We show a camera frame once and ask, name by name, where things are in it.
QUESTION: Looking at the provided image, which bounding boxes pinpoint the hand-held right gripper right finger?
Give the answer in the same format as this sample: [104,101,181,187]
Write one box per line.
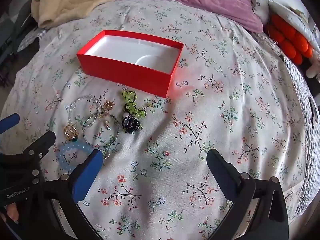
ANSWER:
[206,149,290,240]

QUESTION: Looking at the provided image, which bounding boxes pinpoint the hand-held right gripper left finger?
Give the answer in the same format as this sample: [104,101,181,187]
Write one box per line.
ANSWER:
[41,149,104,240]

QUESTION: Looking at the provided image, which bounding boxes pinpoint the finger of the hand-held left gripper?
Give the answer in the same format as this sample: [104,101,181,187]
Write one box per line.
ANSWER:
[0,131,57,188]
[0,114,20,135]

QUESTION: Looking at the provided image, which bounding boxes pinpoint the light blue bead bracelet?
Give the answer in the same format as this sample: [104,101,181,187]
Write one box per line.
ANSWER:
[55,141,97,167]

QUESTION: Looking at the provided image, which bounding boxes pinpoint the gold ring with green stone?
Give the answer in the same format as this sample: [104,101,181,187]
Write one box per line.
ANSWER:
[64,124,81,143]

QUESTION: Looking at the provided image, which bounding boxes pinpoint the black bead bracelet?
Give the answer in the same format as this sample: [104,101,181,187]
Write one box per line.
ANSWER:
[121,114,142,134]

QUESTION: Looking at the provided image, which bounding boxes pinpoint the gold dangling earring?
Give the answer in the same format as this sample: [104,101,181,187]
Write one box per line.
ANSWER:
[96,101,115,118]

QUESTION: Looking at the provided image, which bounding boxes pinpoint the lime green bead bracelet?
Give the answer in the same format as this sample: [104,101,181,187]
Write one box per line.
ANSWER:
[121,91,148,118]

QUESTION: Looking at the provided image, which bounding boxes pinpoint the red cardboard box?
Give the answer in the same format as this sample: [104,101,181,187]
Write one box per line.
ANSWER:
[76,29,185,98]

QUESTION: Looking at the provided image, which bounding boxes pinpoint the person's left hand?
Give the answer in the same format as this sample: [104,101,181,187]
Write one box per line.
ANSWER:
[0,203,22,230]

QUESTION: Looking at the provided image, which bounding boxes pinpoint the floral bedsheet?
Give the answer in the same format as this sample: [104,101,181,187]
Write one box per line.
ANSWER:
[0,0,308,240]

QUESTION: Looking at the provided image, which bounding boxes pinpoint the dark furniture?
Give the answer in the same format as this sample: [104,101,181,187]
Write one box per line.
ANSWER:
[0,0,41,88]

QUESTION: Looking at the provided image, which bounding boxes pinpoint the grey checked cloth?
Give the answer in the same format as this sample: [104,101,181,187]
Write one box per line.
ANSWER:
[16,28,48,53]

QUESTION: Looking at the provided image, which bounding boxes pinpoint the beige fleece blanket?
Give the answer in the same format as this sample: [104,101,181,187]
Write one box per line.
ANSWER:
[30,0,125,29]

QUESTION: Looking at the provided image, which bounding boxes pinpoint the orange plush toy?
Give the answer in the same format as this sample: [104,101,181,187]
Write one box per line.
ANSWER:
[267,14,314,65]

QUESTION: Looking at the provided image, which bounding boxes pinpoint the white patterned pillow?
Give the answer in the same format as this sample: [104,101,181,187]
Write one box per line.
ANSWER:
[246,0,313,38]

